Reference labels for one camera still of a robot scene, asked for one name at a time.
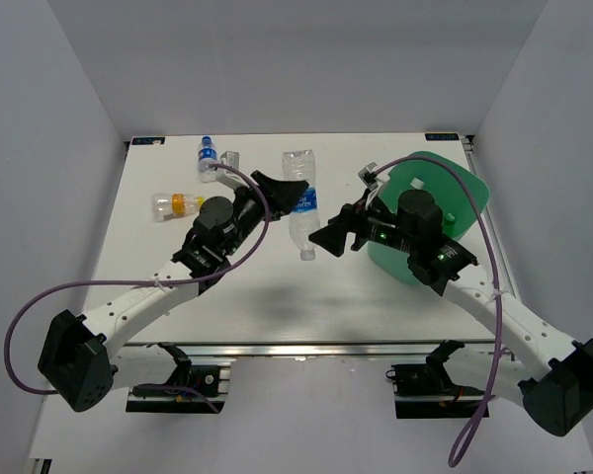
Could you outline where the clear bottle blue label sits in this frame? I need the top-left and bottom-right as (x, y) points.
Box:
(282, 149), (320, 262)

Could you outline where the left blue table sticker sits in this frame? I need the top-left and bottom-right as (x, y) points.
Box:
(130, 136), (165, 146)

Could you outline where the green plastic bin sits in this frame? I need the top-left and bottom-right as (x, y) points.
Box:
(365, 150), (490, 287)

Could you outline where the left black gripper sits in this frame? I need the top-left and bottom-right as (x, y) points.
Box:
(221, 171), (308, 256)

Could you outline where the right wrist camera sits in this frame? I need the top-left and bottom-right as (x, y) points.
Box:
(358, 162), (384, 207)

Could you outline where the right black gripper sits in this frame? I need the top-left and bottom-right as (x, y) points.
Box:
(307, 189), (417, 257)

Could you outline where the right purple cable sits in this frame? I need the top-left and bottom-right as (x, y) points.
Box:
(370, 155), (513, 469)

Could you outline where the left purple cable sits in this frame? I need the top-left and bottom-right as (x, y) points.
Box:
(3, 162), (272, 396)

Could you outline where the green soda bottle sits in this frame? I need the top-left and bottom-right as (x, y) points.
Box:
(443, 213), (458, 238)

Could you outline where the purple cable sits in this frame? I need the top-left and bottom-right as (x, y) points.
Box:
(3, 162), (272, 396)
(370, 155), (513, 469)

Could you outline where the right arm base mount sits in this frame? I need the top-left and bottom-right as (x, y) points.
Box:
(385, 340), (484, 420)

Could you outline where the blue cap water bottle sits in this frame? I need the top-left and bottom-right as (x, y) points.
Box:
(197, 135), (218, 184)

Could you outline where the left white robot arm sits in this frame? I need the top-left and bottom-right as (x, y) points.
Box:
(38, 167), (308, 413)

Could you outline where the clear bottle white label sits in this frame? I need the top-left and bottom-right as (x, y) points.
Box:
(410, 178), (424, 190)

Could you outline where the right blue table sticker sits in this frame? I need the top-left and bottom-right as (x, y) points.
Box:
(424, 132), (460, 141)

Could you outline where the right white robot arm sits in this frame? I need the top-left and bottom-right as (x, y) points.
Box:
(308, 190), (593, 436)

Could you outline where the blue table sticker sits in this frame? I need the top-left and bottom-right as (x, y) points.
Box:
(130, 136), (165, 146)
(424, 132), (460, 141)

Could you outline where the small bottle yellow cap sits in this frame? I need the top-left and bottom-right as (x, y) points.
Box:
(151, 193), (206, 222)

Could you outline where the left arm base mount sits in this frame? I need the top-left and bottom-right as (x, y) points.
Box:
(126, 343), (229, 415)

